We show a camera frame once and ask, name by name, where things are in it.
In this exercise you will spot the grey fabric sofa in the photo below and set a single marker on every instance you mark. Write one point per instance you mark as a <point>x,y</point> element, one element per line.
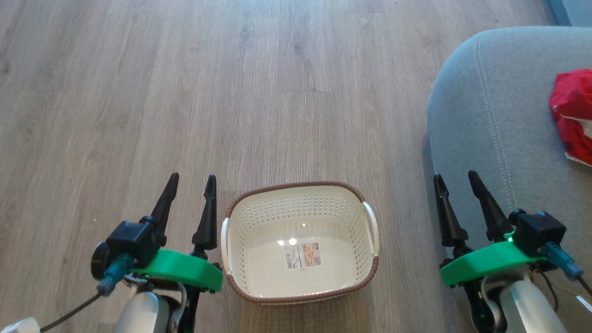
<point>504,115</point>

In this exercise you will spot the small white tag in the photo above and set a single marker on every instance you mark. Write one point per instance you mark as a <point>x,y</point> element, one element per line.
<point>583,303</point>

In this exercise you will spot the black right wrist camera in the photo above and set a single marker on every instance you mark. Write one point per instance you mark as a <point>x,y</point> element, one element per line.
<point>539,231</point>

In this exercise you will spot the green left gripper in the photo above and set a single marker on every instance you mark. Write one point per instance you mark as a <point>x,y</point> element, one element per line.
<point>185,270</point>

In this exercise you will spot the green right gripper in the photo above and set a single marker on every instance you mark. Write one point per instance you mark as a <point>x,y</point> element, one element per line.
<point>485,263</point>

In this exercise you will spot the cream laundry basket brown rim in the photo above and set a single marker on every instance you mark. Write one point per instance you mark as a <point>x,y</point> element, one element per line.
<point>268,273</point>

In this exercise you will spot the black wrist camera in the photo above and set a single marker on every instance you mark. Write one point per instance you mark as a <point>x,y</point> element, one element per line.
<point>132,240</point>
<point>539,231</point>

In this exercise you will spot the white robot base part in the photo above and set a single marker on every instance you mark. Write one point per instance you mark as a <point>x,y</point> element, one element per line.
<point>18,326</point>

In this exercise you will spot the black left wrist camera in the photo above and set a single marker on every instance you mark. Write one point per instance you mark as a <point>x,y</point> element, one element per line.
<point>132,240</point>

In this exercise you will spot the paper label sticker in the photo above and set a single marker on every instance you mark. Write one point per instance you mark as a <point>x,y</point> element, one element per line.
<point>303,256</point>

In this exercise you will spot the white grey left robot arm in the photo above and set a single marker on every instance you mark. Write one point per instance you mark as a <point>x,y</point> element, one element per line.
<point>143,314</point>

